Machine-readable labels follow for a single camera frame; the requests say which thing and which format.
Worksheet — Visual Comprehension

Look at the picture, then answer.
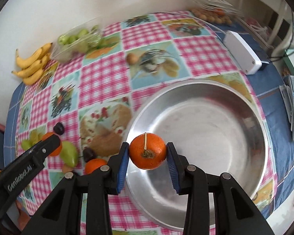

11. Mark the large green mango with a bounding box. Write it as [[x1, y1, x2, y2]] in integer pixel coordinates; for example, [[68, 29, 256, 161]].
[[60, 141, 79, 168]]

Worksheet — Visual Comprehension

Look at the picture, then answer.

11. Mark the dark plum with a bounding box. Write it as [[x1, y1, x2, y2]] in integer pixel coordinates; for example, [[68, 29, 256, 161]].
[[53, 122, 65, 135], [83, 147, 96, 163]]

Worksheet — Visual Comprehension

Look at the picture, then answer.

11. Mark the bag of green fruits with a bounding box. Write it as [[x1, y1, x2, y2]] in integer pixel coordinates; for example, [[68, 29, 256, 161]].
[[51, 24, 102, 63]]

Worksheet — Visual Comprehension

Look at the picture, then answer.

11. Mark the bag of small brown fruits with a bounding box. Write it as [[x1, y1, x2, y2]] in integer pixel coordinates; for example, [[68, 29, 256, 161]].
[[188, 0, 243, 25]]

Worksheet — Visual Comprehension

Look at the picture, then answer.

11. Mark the operator hand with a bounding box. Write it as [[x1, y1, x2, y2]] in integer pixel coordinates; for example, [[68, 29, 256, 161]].
[[15, 200, 31, 231]]

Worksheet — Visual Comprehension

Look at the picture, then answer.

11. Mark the silver metal bowl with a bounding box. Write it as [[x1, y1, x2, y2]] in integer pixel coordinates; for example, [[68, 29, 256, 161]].
[[124, 79, 268, 231]]

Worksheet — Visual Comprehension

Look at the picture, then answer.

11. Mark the pink checkered tablecloth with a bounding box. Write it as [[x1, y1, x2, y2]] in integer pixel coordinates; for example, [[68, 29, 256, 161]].
[[14, 11, 279, 235]]

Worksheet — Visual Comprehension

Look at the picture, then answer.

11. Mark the yellow banana bunch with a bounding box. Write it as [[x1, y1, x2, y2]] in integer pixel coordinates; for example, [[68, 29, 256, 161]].
[[11, 42, 53, 85]]

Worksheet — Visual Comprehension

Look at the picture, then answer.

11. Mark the white power adapter box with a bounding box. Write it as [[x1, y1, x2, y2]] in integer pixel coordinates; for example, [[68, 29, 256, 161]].
[[223, 31, 262, 75]]

